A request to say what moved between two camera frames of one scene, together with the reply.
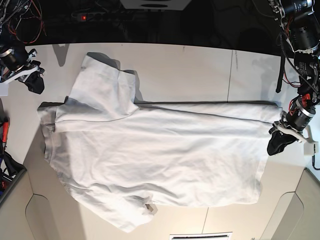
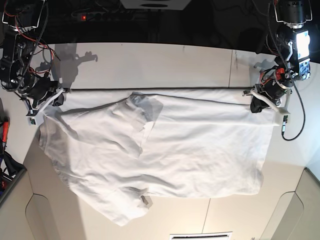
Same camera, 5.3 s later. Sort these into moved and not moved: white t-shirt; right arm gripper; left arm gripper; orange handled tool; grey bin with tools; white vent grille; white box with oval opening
Moved: right arm gripper; white t-shirt; left arm gripper
Not moved: white box with oval opening; white vent grille; grey bin with tools; orange handled tool
